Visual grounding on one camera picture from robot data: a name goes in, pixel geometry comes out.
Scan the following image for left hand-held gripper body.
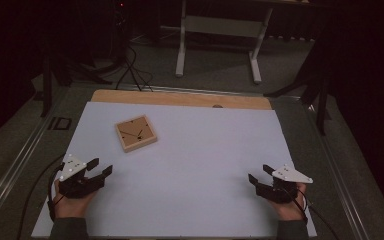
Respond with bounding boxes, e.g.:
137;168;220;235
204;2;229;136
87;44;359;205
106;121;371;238
57;153;106;200

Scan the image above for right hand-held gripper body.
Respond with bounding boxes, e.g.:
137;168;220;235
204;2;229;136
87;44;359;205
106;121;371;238
255;164;314;204

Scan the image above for square wooden clock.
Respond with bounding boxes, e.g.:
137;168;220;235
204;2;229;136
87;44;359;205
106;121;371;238
114;114;158;154

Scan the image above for person's left hand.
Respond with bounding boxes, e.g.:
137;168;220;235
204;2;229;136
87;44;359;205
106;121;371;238
52;179;98;220

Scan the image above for person's right hand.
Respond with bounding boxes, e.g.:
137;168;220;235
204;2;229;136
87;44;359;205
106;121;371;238
269;191;309;222

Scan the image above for black metal stand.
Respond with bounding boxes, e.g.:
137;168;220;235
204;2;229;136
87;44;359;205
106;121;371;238
264;33;335;136

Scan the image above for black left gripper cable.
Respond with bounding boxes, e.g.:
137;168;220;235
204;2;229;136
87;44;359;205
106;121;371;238
47;162;65;223

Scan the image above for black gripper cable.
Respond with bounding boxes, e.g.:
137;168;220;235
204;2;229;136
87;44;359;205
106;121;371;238
47;162;65;223
291;187;340;240

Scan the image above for thin black cable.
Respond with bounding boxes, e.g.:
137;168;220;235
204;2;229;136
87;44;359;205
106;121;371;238
15;153;66;240

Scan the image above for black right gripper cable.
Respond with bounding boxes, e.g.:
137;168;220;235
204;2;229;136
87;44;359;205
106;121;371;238
291;187;340;240

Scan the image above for black floor socket frame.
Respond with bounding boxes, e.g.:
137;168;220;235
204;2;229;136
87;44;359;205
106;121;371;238
48;116;73;131

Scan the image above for metal floor rail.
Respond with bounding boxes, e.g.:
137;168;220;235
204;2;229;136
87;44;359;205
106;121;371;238
301;99;372;240
0;96;64;229

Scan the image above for black floor cables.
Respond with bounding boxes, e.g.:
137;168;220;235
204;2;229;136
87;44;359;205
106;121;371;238
114;43;155;93

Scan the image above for white metal desk frame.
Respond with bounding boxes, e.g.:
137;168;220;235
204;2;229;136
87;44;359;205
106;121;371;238
174;0;274;84

